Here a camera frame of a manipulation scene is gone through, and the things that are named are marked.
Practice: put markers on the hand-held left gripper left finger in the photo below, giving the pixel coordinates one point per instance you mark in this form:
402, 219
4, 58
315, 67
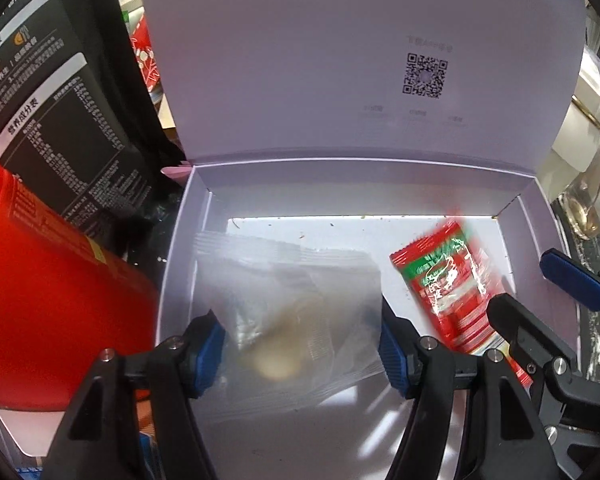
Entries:
207, 360

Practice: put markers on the lavender gift box with lid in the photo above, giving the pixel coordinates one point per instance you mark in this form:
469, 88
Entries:
330, 85

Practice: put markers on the glass cup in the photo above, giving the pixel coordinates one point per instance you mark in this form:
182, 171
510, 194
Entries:
592, 210

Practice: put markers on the clear plastic bag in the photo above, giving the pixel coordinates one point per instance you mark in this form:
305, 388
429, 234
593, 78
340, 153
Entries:
290, 300

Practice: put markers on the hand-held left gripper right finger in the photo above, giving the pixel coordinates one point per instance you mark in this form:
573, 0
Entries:
394, 360

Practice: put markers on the black printed bag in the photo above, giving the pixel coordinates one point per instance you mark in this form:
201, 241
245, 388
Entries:
80, 135

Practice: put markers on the red snack packet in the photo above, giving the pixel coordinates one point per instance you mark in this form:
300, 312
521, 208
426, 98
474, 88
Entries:
445, 280

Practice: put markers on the red canister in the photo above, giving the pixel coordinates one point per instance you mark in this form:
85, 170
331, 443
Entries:
55, 310

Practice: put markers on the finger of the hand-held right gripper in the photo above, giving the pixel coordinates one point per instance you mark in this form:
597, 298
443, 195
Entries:
575, 277
517, 322

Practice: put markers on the red printed package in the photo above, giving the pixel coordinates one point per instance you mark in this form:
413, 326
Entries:
145, 55

